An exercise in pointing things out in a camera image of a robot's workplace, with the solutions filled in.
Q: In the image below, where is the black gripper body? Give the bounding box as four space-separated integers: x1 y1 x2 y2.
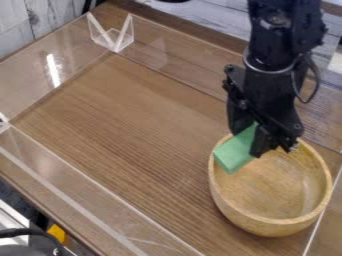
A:
220 56 322 155

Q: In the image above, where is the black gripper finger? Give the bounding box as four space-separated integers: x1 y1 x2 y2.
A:
250 124 282 158
226 96 255 135

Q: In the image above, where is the green rectangular block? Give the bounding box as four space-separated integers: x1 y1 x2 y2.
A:
214 123 258 174

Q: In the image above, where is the brown wooden bowl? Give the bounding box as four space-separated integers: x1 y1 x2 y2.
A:
208 141 333 237

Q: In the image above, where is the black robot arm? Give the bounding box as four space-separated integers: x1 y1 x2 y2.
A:
223 0 327 157

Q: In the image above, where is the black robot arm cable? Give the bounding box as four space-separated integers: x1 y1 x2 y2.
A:
290 53 322 105

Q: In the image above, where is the clear acrylic corner bracket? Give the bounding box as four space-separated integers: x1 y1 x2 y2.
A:
86 13 135 53

